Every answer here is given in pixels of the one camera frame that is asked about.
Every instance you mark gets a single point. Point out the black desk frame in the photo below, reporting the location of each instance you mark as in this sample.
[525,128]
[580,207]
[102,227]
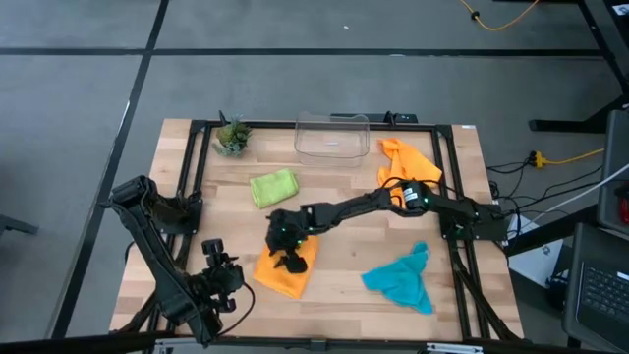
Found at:
[565,125]

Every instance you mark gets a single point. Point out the dark grey laptop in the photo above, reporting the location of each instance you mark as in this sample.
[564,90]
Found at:
[604,295]

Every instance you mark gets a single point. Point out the clear plastic bin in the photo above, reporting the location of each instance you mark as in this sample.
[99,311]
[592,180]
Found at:
[331,145]

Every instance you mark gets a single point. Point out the silver metal bracket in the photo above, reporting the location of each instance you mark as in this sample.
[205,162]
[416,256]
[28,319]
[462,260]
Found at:
[182,344]
[454,348]

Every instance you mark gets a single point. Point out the white printed box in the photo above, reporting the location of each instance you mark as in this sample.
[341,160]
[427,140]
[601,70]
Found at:
[535,255]

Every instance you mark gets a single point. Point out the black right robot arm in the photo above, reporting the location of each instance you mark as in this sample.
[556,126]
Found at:
[359,206]

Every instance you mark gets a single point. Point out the black power box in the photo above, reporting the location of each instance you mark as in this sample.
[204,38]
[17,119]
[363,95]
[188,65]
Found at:
[403,118]

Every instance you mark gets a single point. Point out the green microfiber towel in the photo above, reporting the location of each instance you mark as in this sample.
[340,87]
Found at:
[272,189]

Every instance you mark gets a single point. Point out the small potted succulent plant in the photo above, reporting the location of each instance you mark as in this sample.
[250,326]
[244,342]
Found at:
[232,137]

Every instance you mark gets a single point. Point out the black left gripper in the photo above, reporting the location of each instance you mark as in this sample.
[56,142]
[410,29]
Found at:
[221,280]

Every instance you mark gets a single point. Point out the grey furniture leg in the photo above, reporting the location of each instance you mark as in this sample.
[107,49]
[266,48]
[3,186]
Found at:
[15,225]

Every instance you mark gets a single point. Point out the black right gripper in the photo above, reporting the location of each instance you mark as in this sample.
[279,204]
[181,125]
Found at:
[292,228]

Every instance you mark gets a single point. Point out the teal microfiber towel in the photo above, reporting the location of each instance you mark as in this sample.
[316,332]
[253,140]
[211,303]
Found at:
[400,282]

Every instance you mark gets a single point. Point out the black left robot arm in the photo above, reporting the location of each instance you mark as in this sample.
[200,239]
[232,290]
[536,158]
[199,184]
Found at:
[162,280]

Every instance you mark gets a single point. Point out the grey equipment case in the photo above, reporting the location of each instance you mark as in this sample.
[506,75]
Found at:
[614,147]

